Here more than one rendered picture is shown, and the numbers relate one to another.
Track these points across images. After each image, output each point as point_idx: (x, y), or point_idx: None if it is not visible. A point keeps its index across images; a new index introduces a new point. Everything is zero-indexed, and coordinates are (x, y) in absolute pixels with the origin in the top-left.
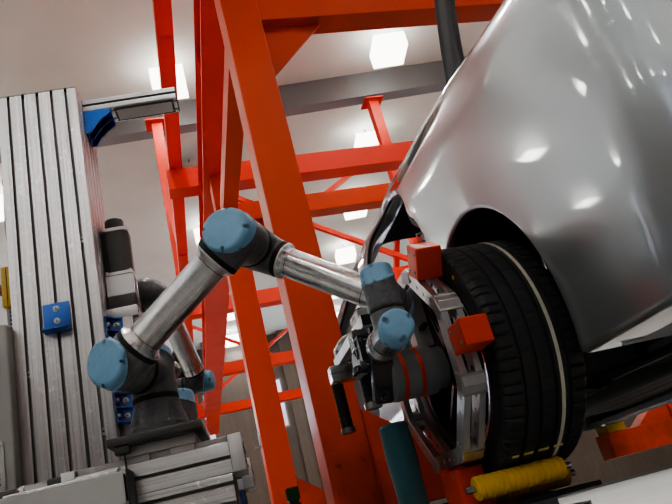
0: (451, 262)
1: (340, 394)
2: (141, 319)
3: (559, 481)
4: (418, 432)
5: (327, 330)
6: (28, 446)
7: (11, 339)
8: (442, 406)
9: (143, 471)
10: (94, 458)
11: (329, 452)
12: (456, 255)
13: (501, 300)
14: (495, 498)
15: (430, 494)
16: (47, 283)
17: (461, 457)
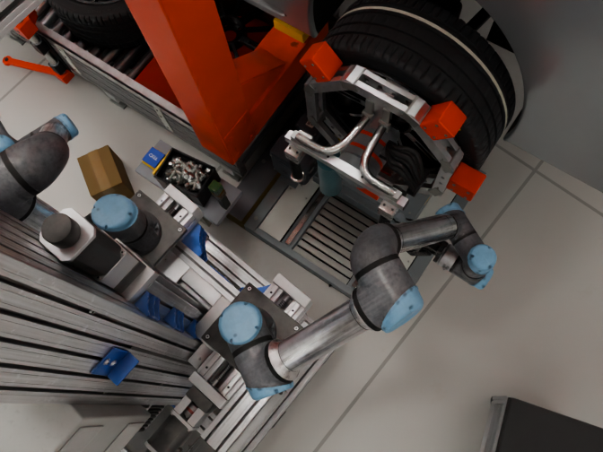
0: (466, 123)
1: (299, 166)
2: (301, 365)
3: None
4: (328, 134)
5: (215, 45)
6: (131, 398)
7: (81, 408)
8: (336, 96)
9: None
10: (178, 355)
11: (224, 135)
12: (468, 111)
13: (489, 146)
14: None
15: (279, 103)
16: (81, 363)
17: None
